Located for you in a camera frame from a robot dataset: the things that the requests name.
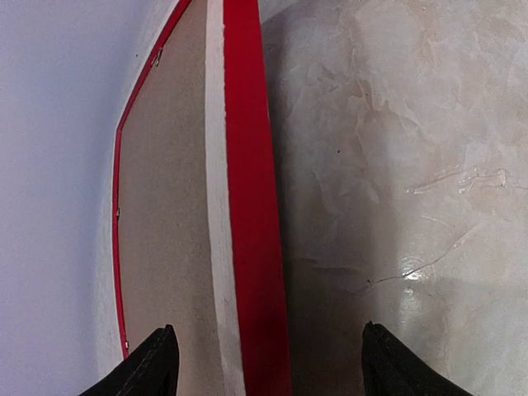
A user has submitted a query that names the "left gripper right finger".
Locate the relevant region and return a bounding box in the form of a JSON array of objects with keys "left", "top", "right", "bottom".
[{"left": 361, "top": 322, "right": 470, "bottom": 396}]

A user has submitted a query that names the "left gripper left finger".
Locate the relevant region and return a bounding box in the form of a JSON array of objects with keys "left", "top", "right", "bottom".
[{"left": 81, "top": 324, "right": 180, "bottom": 396}]

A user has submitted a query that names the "brown backing board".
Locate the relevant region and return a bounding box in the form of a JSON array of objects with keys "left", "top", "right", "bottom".
[{"left": 119, "top": 1, "right": 224, "bottom": 395}]

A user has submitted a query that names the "red wooden picture frame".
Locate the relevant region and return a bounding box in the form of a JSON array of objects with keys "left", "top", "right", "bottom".
[{"left": 112, "top": 1, "right": 292, "bottom": 395}]

